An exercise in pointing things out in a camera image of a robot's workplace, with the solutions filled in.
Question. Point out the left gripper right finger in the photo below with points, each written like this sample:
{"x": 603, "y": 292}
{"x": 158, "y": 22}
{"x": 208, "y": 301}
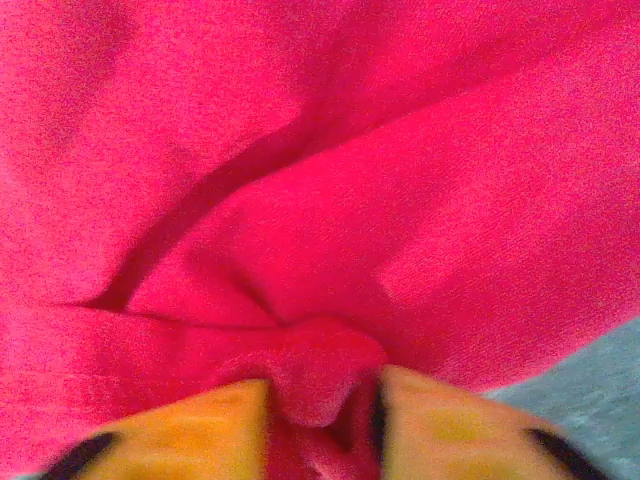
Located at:
{"x": 450, "y": 435}

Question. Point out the red t-shirt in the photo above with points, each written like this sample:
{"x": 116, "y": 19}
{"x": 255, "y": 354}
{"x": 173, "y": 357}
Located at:
{"x": 320, "y": 175}

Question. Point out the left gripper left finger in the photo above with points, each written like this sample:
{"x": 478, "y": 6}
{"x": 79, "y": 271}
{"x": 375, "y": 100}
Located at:
{"x": 200, "y": 440}

